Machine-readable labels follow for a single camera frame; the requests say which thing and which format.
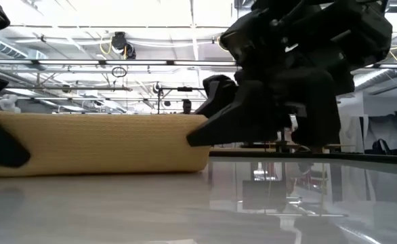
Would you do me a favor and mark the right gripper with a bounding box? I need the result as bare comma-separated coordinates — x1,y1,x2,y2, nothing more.
186,13,355,148

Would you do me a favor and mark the orange waffle-weave towel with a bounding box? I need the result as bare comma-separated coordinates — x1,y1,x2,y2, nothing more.
0,108,212,178

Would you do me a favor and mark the white robot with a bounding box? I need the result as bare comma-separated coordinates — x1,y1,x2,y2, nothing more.
0,94,22,113

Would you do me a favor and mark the long ceiling light bar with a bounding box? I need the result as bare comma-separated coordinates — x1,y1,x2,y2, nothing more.
0,59,397,70

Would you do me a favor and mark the white hanging cloth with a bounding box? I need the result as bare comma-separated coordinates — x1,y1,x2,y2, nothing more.
340,114,366,150

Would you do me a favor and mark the black bag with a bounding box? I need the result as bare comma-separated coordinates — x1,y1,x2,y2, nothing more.
371,138,393,155

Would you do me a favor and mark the white curtain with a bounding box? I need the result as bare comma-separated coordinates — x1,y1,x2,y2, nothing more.
366,114,397,150

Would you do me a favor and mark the striped ceiling ventilation duct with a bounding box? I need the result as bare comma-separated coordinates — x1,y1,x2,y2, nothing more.
0,32,49,60

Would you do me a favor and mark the black metal gantry frame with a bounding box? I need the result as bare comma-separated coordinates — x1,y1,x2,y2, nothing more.
156,86,208,115

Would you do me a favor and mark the black ceiling cable reel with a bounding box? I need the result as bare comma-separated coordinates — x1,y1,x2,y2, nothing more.
110,31,138,60

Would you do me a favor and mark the black aluminium table frame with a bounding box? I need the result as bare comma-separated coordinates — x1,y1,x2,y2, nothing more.
209,148,397,166

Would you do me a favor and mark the silver ventilation duct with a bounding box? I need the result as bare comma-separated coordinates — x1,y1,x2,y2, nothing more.
352,56,397,99

